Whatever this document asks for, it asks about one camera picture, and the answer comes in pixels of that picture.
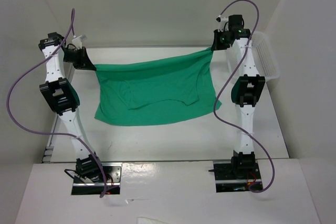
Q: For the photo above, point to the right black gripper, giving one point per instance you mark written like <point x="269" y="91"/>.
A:
<point x="217" y="45"/>

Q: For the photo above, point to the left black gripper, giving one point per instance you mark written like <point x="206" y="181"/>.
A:
<point x="84" y="62"/>

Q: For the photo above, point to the green tank top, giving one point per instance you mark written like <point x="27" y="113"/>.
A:
<point x="158" y="92"/>

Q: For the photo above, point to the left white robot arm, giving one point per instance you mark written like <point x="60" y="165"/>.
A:
<point x="64" y="101"/>

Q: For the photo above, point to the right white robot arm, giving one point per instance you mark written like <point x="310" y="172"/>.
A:
<point x="246" y="91"/>

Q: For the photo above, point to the white plastic mesh basket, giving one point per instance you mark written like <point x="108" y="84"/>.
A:
<point x="262" y="52"/>

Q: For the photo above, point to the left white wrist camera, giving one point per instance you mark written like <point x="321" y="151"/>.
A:
<point x="78" y="40"/>

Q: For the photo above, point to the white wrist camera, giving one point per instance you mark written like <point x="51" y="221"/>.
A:
<point x="222" y="20"/>
<point x="78" y="40"/>

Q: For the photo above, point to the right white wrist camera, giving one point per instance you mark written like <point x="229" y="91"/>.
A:
<point x="222" y="20"/>

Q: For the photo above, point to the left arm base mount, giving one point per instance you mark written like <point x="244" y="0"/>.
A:
<point x="86" y="186"/>

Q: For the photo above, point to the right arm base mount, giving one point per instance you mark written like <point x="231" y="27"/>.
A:
<point x="229" y="180"/>

